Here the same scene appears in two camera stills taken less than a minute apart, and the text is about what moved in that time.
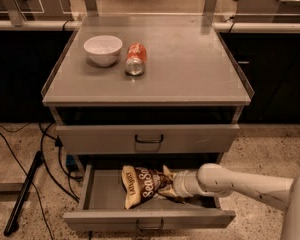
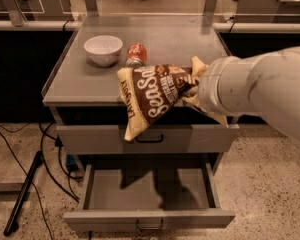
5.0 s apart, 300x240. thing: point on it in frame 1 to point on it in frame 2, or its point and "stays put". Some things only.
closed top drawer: (146, 138) stays put
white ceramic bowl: (103, 50) stays put
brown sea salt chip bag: (141, 184) to (150, 91)
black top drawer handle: (149, 142) stays put
